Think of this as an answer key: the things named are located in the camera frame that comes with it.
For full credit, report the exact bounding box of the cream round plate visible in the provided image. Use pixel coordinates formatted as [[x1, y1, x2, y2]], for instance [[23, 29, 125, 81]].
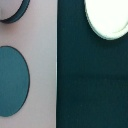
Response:
[[84, 0, 128, 40]]

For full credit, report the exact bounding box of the black table mat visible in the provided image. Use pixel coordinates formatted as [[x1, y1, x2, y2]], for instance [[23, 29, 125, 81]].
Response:
[[57, 0, 128, 128]]

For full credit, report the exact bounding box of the pink stove top board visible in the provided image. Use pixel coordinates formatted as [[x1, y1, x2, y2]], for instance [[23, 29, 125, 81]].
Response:
[[0, 0, 57, 128]]

